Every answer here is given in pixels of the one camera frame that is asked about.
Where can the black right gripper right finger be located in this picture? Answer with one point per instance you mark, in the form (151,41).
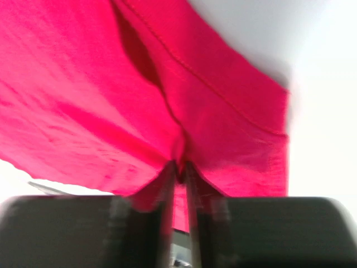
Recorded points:
(208,221)

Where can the crimson red t shirt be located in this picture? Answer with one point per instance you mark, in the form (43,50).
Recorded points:
(103,93)

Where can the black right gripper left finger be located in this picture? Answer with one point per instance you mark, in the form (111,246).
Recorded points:
(151,220)

